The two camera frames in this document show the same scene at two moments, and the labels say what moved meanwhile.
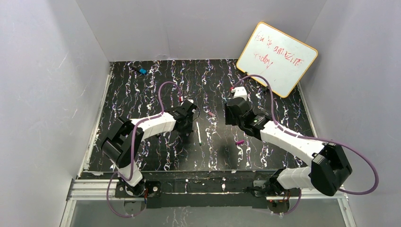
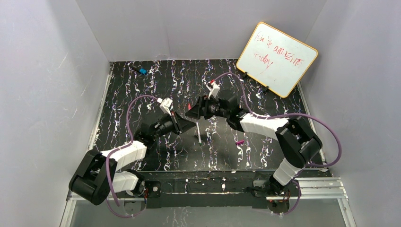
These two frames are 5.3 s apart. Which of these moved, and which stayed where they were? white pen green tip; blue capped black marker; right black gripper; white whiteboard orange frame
Moved: right black gripper
Stayed: blue capped black marker; white whiteboard orange frame; white pen green tip
